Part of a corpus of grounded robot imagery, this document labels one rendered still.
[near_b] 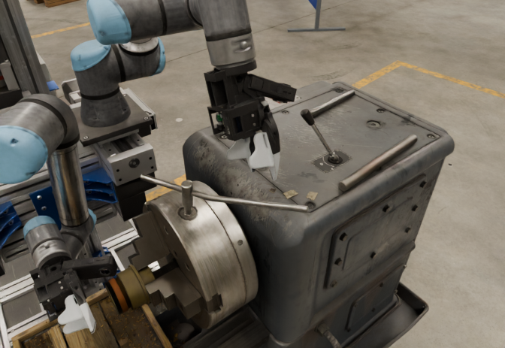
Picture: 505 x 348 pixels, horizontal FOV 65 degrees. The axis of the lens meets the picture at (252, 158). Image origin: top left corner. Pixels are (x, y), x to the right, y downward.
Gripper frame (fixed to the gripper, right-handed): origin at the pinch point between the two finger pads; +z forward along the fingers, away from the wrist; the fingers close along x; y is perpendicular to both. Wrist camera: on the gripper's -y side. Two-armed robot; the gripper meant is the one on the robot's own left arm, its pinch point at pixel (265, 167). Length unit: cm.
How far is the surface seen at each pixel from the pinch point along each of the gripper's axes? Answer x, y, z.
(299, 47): -327, -295, 35
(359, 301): -9, -29, 58
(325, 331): -7, -13, 56
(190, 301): -6.8, 19.0, 23.0
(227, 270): -4.6, 10.6, 19.4
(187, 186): -9.1, 12.3, 0.9
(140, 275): -18.6, 24.3, 19.9
